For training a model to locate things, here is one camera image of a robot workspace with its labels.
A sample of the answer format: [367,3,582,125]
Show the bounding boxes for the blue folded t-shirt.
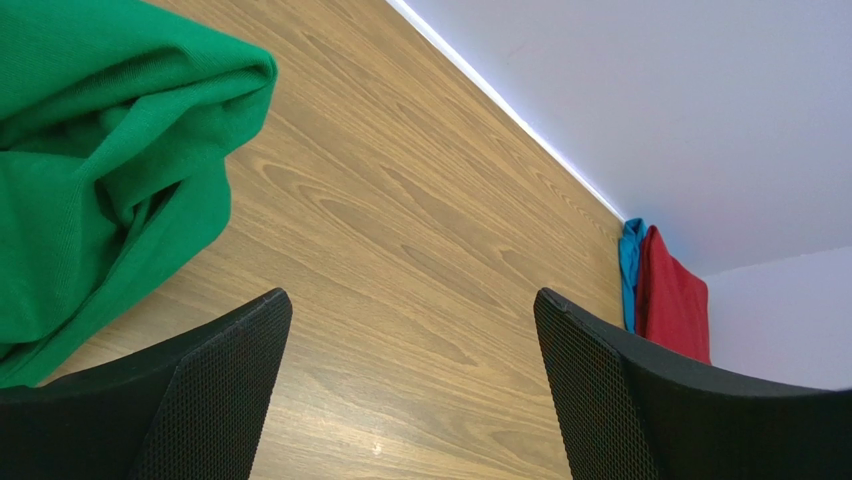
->
[618,218,648,333]

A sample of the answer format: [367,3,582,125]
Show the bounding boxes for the red folded t-shirt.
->
[635,226,711,364]

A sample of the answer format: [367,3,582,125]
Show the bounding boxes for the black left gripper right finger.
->
[533,288,851,479]

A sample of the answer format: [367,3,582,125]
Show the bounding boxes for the green t-shirt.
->
[1,1,277,387]

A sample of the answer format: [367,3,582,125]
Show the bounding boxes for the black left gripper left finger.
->
[1,288,293,479]

